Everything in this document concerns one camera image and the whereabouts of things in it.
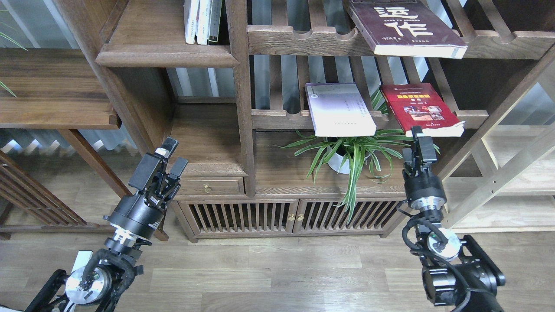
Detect light wooden shelf unit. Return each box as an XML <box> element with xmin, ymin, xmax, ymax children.
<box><xmin>429</xmin><ymin>71</ymin><xmax>555</xmax><ymax>235</ymax></box>

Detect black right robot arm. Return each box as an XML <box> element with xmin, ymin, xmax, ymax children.
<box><xmin>401</xmin><ymin>126</ymin><xmax>506</xmax><ymax>312</ymax></box>

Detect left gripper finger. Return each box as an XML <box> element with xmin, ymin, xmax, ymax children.
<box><xmin>128</xmin><ymin>137</ymin><xmax>179</xmax><ymax>193</ymax></box>
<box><xmin>168</xmin><ymin>157</ymin><xmax>188</xmax><ymax>180</ymax></box>

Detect white plant pot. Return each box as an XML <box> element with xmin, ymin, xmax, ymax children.
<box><xmin>326</xmin><ymin>146</ymin><xmax>370</xmax><ymax>174</ymax></box>

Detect pale lilac paperback book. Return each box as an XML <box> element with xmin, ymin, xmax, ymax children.
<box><xmin>305</xmin><ymin>83</ymin><xmax>377</xmax><ymax>137</ymax></box>

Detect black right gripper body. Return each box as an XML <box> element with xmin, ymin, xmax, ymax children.
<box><xmin>403</xmin><ymin>162</ymin><xmax>447</xmax><ymax>211</ymax></box>

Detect white upright book left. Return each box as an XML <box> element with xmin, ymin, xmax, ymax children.
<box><xmin>183</xmin><ymin>0</ymin><xmax>200</xmax><ymax>44</ymax></box>

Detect green spider plant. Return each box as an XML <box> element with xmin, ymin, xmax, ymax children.
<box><xmin>280</xmin><ymin>89</ymin><xmax>441</xmax><ymax>224</ymax></box>

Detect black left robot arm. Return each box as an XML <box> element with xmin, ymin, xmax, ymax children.
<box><xmin>26</xmin><ymin>137</ymin><xmax>188</xmax><ymax>312</ymax></box>

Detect dark wooden side table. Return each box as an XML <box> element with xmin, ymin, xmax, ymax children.
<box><xmin>0</xmin><ymin>48</ymin><xmax>170</xmax><ymax>242</ymax></box>

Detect white upright book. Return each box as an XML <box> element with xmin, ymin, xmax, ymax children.
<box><xmin>196</xmin><ymin>0</ymin><xmax>212</xmax><ymax>45</ymax></box>
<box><xmin>183</xmin><ymin>0</ymin><xmax>200</xmax><ymax>44</ymax></box>

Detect dark spine upright book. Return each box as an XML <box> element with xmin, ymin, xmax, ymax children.
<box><xmin>208</xmin><ymin>0</ymin><xmax>223</xmax><ymax>45</ymax></box>

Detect white upright book middle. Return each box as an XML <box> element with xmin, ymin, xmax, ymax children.
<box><xmin>196</xmin><ymin>0</ymin><xmax>212</xmax><ymax>45</ymax></box>

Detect green leaves at left edge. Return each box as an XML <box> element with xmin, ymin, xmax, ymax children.
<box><xmin>0</xmin><ymin>9</ymin><xmax>29</xmax><ymax>97</ymax></box>

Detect red paperback book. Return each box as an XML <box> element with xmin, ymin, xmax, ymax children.
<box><xmin>380</xmin><ymin>83</ymin><xmax>464</xmax><ymax>137</ymax></box>

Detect dark maroon Chinese book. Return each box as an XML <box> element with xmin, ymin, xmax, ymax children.
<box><xmin>343</xmin><ymin>0</ymin><xmax>467</xmax><ymax>59</ymax></box>

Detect dark wooden bookshelf cabinet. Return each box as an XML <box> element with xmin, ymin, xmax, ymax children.
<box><xmin>55</xmin><ymin>0</ymin><xmax>554</xmax><ymax>242</ymax></box>

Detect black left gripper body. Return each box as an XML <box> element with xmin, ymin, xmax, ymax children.
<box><xmin>105</xmin><ymin>171</ymin><xmax>180</xmax><ymax>246</ymax></box>

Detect white flat bar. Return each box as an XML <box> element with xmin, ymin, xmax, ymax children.
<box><xmin>68</xmin><ymin>250</ymin><xmax>94</xmax><ymax>275</ymax></box>

